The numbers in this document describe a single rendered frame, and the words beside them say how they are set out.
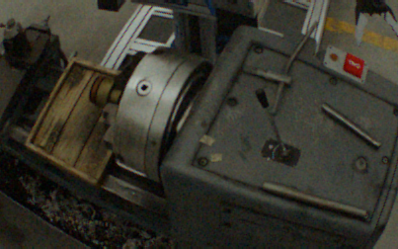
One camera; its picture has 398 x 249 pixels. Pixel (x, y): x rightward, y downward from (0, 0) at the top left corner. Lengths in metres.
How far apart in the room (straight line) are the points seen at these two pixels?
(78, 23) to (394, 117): 2.25
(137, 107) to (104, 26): 1.83
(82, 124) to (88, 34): 1.43
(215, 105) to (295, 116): 0.18
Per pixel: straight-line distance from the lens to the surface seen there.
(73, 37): 3.44
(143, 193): 1.93
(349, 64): 1.67
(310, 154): 1.52
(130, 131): 1.65
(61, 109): 2.09
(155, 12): 3.14
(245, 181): 1.49
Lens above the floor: 2.57
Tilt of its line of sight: 58 degrees down
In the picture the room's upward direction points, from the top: 5 degrees counter-clockwise
